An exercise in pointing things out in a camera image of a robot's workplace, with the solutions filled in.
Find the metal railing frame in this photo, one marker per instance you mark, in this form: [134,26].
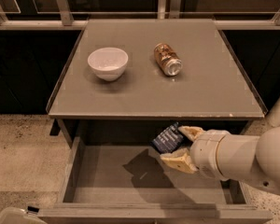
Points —
[74,14]

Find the grey cabinet with counter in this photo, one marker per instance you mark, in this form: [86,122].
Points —
[210,86]

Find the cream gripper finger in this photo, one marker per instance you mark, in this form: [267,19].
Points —
[191,132]
[180,160]

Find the open grey wooden drawer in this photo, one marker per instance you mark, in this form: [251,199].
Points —
[129,184]

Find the white plastic robot base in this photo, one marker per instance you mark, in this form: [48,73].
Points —
[12,215]

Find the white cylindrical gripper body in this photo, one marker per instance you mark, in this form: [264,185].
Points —
[205,151]

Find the white ceramic bowl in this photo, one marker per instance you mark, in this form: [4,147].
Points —
[108,64]

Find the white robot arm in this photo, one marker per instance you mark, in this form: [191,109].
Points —
[253,160]

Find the gold soda can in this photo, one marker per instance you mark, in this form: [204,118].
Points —
[167,60]

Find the dark blue rxbar wrapper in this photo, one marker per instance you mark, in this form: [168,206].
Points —
[169,140]

